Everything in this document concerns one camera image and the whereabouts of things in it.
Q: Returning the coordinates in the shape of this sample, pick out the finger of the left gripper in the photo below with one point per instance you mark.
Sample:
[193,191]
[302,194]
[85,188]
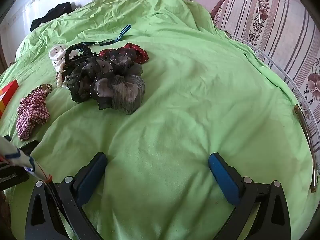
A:
[28,148]

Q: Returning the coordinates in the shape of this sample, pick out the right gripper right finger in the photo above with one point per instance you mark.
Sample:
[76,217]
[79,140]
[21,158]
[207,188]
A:
[227,177]

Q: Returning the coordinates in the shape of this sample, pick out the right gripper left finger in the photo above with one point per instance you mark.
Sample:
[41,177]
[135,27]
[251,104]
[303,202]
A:
[88,178]

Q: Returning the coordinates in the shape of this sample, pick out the red plaid scrunchie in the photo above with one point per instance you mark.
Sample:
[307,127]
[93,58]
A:
[32,111]

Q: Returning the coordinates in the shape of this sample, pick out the white dotted scrunchie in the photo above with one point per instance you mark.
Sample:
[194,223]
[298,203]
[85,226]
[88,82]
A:
[57,56]

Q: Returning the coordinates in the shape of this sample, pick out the dark sheer beaded scrunchie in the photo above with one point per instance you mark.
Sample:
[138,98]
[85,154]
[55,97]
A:
[113,83]

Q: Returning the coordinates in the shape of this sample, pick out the red white-dotted scrunchie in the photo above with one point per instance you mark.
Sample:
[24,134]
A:
[135,53]

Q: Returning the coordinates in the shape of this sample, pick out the red shallow box tray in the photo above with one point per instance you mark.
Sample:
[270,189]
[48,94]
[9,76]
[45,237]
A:
[7,93]

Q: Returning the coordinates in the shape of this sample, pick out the green bed sheet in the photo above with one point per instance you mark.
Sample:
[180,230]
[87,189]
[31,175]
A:
[204,93]

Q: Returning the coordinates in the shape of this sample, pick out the striped floral pillow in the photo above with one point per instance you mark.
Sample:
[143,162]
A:
[284,36]

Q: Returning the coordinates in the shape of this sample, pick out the black cloth at wall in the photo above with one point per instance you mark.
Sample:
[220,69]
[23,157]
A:
[56,12]

